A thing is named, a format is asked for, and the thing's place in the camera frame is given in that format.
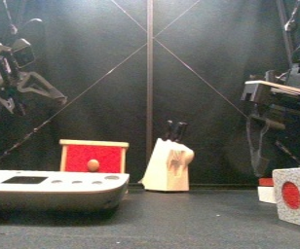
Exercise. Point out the speckled sushi roll red centre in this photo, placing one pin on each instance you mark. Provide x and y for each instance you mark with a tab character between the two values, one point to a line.
295	196

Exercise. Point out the cream wooden knife block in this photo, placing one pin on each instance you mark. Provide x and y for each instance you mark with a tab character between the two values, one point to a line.
167	170

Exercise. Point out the red and white nigiri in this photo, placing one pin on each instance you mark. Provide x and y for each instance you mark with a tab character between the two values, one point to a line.
266	191

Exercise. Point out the vertical metal frame pole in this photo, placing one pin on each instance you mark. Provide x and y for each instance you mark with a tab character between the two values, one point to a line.
150	78

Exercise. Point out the white toy stove board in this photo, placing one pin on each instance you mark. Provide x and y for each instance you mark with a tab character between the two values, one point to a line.
52	189

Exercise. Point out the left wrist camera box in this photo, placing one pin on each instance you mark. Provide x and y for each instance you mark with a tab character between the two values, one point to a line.
23	52

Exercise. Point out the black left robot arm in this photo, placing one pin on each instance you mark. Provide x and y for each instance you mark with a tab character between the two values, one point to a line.
9	22

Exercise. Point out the red wooden drawer box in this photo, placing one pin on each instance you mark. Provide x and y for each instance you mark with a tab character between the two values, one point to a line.
93	155

